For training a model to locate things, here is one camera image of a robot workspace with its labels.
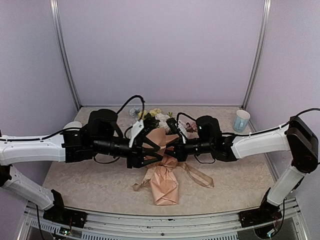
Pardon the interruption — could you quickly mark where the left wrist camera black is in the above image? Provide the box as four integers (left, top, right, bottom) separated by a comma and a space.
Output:
81, 109, 132, 151

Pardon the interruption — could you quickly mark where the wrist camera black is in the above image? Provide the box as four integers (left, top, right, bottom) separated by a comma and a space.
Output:
166, 115, 223, 145
81, 109, 132, 151

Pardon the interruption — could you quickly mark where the right aluminium frame post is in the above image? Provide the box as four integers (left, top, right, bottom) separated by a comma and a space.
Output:
241, 0, 272, 110

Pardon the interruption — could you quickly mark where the front aluminium rail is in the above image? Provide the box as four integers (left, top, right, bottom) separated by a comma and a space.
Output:
18, 199, 308, 240

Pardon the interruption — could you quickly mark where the light blue mug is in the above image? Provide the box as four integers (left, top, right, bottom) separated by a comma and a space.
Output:
233, 109, 251, 133

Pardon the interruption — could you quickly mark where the mauve bud fake flower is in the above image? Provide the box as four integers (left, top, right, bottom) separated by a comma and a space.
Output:
184, 121, 198, 133

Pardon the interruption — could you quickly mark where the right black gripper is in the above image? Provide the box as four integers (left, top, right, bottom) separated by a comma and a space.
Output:
160, 135, 214, 162

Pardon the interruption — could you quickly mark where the white rose fake flower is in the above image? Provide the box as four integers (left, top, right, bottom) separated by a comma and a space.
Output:
155, 113, 171, 128

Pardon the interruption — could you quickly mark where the white bowl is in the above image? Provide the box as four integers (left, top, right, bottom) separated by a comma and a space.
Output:
63, 121, 83, 130

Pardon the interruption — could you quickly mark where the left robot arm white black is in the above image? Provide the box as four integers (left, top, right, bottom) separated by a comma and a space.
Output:
0, 121, 163, 223

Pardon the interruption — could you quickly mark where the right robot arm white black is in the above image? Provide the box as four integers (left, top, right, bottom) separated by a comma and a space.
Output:
165, 115, 320, 222

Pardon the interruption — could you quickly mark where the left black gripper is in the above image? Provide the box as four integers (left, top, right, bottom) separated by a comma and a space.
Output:
93, 136, 164, 169

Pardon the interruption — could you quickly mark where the black camera cable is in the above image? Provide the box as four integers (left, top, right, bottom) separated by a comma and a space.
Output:
117, 94, 146, 118

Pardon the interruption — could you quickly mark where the aluminium frame post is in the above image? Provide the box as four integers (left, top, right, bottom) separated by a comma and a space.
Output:
50, 0, 82, 112
241, 0, 272, 110

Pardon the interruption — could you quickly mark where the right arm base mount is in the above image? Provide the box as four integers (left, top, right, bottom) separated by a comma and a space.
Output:
238, 207, 282, 228

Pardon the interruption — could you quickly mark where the left aluminium frame post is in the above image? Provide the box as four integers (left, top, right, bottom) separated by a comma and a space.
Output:
50, 0, 82, 112

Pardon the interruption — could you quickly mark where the blue hydrangea fake flower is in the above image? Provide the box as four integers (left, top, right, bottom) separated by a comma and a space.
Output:
128, 107, 141, 118

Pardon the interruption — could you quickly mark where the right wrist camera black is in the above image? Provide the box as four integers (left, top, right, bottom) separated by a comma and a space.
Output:
166, 115, 223, 145

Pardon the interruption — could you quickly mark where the beige wrapping paper sheet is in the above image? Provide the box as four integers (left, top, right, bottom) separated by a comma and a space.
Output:
147, 127, 179, 206

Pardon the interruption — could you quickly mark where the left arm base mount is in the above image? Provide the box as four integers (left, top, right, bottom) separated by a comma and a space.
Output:
43, 208, 88, 229

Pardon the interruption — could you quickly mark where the tan satin ribbon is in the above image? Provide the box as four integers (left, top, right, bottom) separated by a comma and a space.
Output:
132, 158, 215, 194

